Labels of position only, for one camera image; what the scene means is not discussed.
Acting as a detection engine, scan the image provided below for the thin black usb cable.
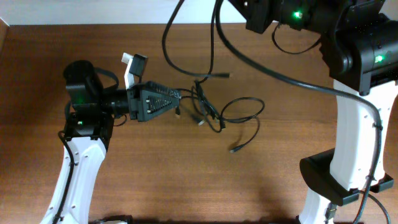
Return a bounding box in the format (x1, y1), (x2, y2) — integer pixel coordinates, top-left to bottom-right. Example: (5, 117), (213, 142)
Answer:
(174, 86), (266, 154)

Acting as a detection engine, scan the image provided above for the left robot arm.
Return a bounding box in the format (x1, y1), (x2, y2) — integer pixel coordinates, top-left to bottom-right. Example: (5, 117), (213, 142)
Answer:
(42, 60), (182, 223)

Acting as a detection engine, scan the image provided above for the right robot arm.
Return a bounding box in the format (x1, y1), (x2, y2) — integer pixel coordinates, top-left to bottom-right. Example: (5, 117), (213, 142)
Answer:
(233, 1), (397, 223)

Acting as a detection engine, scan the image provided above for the black base block left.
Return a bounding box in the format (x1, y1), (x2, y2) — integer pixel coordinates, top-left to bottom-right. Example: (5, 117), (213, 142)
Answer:
(89, 215), (134, 224)

